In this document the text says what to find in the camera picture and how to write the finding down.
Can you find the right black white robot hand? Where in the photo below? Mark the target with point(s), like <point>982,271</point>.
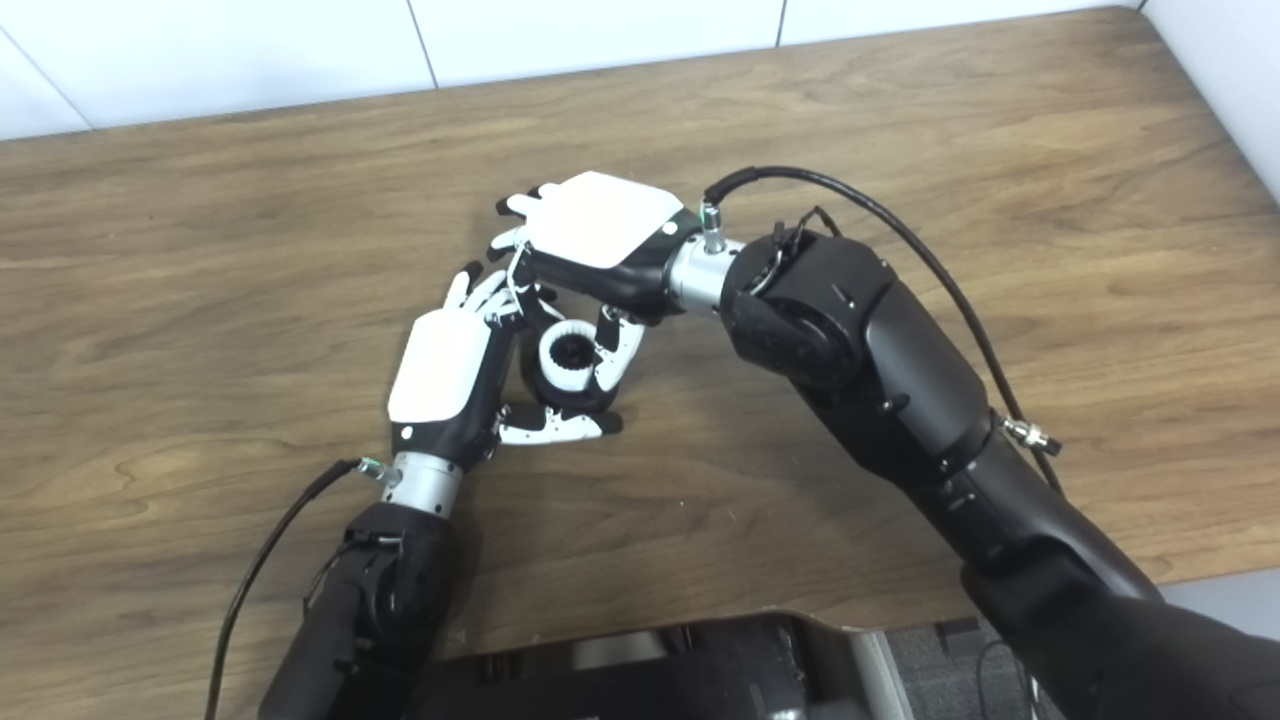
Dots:
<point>600,220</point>

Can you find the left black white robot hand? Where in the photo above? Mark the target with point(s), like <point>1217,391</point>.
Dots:
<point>445,365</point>

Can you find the round black part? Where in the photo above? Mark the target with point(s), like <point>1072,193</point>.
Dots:
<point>565,398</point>

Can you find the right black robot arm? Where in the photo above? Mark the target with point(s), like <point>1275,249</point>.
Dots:
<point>870,340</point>

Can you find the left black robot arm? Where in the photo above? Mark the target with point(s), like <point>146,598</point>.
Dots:
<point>390,600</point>

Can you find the black robot torso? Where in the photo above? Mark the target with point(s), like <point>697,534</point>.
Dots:
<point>700,665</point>

